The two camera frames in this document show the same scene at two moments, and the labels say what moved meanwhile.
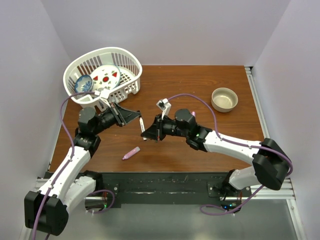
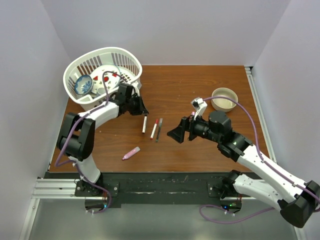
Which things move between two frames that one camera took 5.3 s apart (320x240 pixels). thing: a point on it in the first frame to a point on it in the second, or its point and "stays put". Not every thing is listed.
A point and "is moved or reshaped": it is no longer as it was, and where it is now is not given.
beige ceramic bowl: (223, 100) stays put
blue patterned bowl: (83, 83) stays put
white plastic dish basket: (117, 70) stays put
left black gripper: (127, 116) to (141, 109)
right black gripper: (155, 132) to (177, 133)
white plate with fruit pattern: (105, 76) stays put
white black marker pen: (142, 126) is moved or reshaped
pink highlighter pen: (131, 152) stays put
